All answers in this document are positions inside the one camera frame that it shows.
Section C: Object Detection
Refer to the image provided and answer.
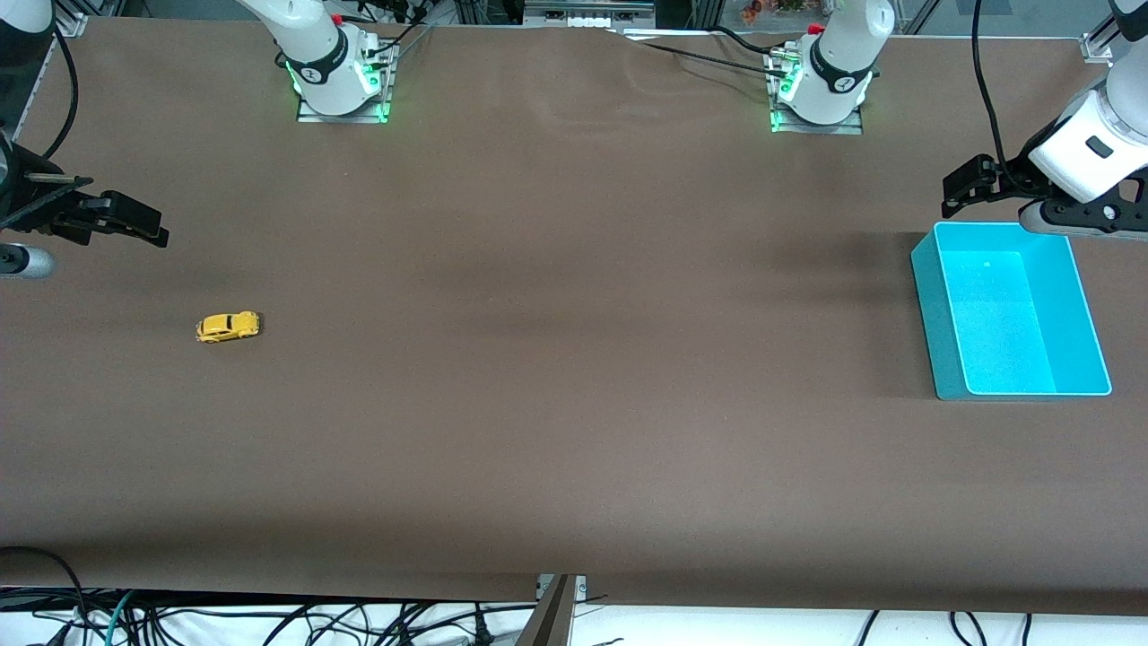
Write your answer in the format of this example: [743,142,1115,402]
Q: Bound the cyan plastic bin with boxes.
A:
[910,222,1114,401]

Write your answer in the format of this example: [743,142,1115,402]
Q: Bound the brown table mat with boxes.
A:
[0,16,1148,616]

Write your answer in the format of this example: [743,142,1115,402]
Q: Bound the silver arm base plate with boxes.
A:
[296,40,393,125]
[767,49,865,135]

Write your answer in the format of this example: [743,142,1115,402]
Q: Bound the long black table cable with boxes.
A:
[610,31,786,80]

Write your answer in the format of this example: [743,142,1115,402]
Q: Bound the silver table edge bracket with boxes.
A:
[536,574,588,604]

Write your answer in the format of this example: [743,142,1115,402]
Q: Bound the short black table cable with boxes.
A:
[713,25,795,57]

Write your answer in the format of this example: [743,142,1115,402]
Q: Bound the white power strip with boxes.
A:
[525,0,657,30]

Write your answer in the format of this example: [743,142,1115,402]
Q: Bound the dark metal beam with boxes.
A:
[516,576,577,646]

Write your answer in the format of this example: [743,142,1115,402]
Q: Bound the yellow beetle toy car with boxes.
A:
[196,310,262,345]

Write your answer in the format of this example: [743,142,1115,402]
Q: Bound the black looped cable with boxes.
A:
[0,546,88,620]

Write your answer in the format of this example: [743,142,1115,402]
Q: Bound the black base cable bundle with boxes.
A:
[359,0,436,65]

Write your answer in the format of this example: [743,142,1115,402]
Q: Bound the teal cable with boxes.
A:
[103,589,137,646]

